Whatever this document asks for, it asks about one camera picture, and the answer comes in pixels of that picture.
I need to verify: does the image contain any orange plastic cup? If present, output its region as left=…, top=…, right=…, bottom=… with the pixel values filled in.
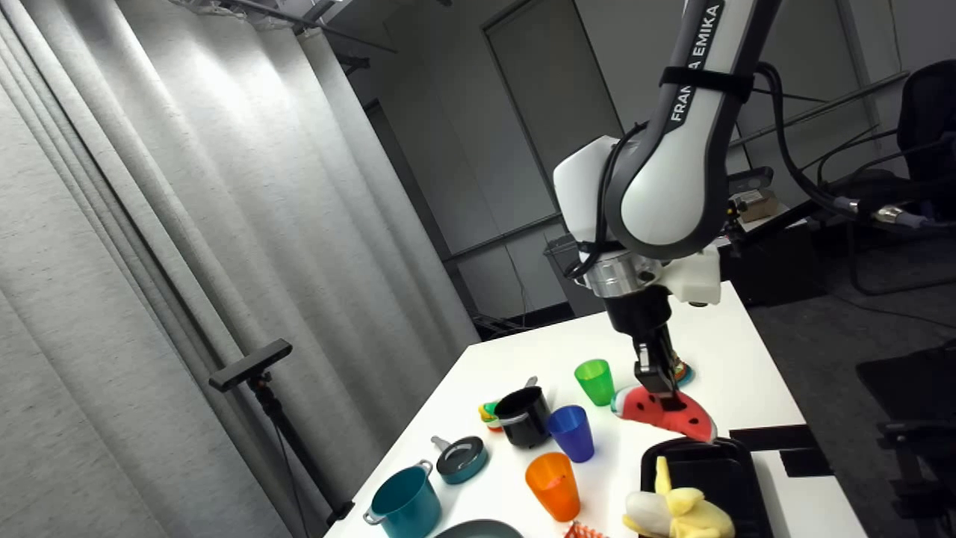
left=524, top=450, right=582, bottom=523

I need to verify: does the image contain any green plastic cup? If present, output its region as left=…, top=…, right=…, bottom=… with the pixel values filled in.
left=570, top=356, right=618, bottom=410

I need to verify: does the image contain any small teal pan with lid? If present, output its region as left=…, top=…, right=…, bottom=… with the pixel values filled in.
left=428, top=432, right=494, bottom=487

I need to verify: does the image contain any yellow banana plush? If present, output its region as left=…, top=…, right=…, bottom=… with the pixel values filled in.
left=622, top=454, right=737, bottom=538

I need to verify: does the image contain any black plastic tray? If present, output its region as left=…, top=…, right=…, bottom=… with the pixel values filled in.
left=637, top=432, right=770, bottom=538

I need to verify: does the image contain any black toy pot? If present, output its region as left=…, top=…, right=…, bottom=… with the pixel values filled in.
left=494, top=384, right=552, bottom=450

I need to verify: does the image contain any teal toy pot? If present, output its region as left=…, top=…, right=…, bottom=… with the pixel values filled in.
left=361, top=457, right=445, bottom=538

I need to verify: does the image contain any black tripod stand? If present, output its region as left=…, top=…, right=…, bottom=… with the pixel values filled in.
left=247, top=372, right=358, bottom=526

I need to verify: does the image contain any dark grey plate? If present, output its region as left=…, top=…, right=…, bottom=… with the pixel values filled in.
left=430, top=516, right=525, bottom=538

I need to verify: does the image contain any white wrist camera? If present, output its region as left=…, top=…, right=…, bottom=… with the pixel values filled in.
left=654, top=247, right=727, bottom=308

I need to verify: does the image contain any black flat bar on stand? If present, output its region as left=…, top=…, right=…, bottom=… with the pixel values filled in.
left=206, top=336, right=295, bottom=395

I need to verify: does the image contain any grey pleated curtain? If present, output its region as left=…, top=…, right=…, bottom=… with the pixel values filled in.
left=0, top=0, right=488, bottom=538

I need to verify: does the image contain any blue plastic cup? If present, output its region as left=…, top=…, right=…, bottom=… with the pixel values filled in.
left=545, top=402, right=598, bottom=465

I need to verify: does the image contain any black office chair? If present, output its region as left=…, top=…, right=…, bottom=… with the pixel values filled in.
left=817, top=57, right=956, bottom=295

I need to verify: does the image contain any green yellow toy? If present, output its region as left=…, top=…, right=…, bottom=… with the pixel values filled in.
left=475, top=398, right=506, bottom=432

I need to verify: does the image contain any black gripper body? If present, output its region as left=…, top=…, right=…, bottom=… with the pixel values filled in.
left=606, top=284, right=679, bottom=351

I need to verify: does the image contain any black cable with metal connector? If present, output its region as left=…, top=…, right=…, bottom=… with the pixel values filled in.
left=749, top=57, right=945, bottom=233

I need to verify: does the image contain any black cabinet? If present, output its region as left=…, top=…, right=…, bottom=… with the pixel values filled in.
left=730, top=220, right=832, bottom=308

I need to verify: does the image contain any grey door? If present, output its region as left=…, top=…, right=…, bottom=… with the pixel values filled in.
left=483, top=0, right=625, bottom=263

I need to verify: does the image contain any small black tape patch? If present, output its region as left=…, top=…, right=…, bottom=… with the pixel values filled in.
left=778, top=449, right=849, bottom=478

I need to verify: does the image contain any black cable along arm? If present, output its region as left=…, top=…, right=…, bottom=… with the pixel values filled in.
left=569, top=115, right=651, bottom=286

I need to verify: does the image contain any large black tape patch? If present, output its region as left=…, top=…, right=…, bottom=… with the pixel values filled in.
left=730, top=423, right=849, bottom=450

